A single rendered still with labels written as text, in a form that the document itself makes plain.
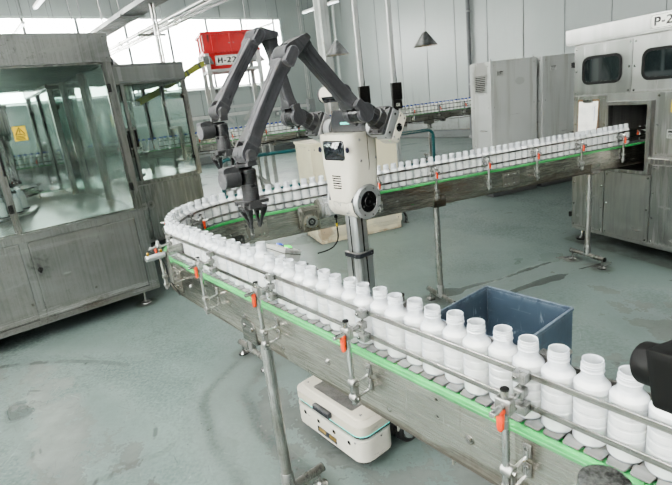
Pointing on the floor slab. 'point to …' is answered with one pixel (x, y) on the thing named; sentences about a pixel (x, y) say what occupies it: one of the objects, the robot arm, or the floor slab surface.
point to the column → (323, 29)
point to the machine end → (647, 33)
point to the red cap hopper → (224, 44)
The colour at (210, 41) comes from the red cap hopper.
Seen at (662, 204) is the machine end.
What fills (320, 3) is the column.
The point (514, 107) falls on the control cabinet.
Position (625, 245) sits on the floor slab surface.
